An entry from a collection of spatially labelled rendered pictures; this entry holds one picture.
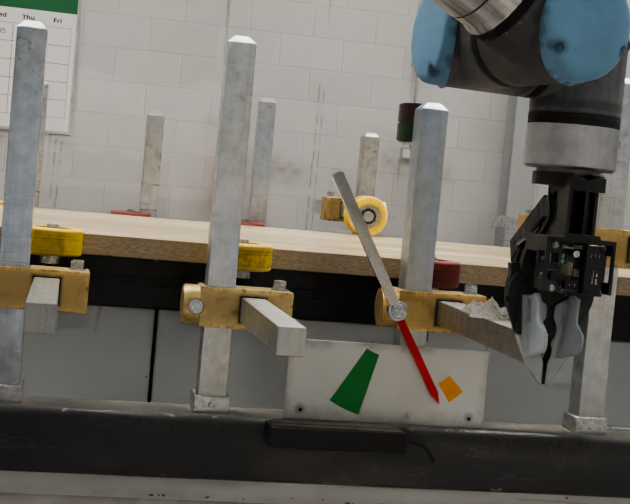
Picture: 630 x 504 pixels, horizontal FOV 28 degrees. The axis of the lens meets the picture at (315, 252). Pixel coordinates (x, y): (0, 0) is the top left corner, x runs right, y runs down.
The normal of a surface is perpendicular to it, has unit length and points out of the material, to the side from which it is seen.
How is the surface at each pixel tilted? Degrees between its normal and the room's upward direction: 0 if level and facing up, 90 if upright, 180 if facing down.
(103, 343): 90
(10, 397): 90
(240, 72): 90
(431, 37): 90
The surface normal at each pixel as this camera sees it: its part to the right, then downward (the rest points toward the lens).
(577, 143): -0.05, 0.05
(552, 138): -0.54, -0.01
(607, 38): 0.46, 0.12
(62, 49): 0.21, 0.07
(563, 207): -0.98, -0.08
